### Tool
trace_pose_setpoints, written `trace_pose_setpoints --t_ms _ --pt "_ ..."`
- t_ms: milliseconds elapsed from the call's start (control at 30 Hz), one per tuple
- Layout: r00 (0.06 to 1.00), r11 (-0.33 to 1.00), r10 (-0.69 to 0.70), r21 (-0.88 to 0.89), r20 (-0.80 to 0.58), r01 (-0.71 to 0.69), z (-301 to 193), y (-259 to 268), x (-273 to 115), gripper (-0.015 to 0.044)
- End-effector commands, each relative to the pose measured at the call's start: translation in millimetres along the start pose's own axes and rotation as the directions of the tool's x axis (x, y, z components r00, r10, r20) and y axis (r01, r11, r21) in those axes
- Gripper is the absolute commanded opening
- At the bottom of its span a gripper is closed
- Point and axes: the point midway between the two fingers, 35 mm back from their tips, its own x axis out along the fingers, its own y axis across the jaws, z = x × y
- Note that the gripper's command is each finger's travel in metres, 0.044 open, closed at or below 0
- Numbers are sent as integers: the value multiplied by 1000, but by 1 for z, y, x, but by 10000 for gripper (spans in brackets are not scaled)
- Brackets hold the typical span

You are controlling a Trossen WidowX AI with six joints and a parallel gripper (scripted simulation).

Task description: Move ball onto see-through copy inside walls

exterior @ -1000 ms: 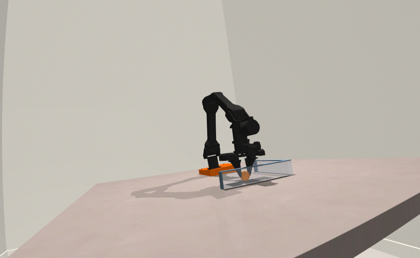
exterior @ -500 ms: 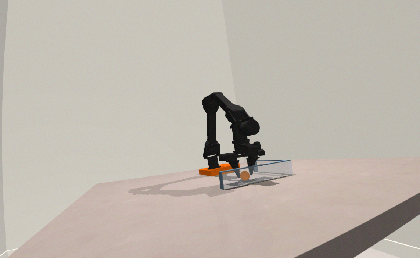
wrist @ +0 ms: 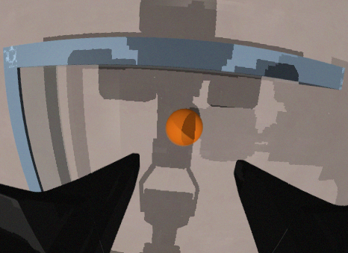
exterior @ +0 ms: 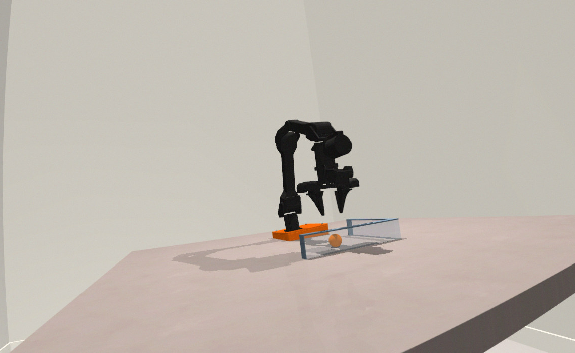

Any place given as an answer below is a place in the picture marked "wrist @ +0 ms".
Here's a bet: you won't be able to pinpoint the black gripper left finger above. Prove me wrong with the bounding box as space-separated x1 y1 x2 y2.
0 153 140 253

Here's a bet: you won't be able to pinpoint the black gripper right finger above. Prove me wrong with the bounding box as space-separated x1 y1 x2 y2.
234 160 348 253

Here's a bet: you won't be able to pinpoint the low clear glass walls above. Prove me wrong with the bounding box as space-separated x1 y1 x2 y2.
20 65 72 192

